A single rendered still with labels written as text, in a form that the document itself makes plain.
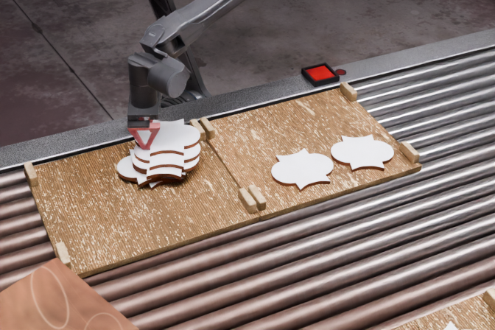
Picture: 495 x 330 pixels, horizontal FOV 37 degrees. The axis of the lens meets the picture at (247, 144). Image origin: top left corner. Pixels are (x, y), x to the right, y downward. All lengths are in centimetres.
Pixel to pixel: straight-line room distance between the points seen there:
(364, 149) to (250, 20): 253
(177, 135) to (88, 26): 255
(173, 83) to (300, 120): 44
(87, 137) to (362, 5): 284
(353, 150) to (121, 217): 55
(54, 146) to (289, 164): 56
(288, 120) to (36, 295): 80
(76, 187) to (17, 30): 262
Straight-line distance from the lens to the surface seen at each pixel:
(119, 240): 152
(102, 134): 182
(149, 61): 154
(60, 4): 442
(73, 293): 130
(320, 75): 201
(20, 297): 131
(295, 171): 165
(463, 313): 145
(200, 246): 153
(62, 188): 165
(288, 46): 395
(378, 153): 173
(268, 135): 177
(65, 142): 181
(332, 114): 185
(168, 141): 165
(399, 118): 191
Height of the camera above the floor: 201
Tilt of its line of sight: 38 degrees down
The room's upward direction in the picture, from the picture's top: 2 degrees clockwise
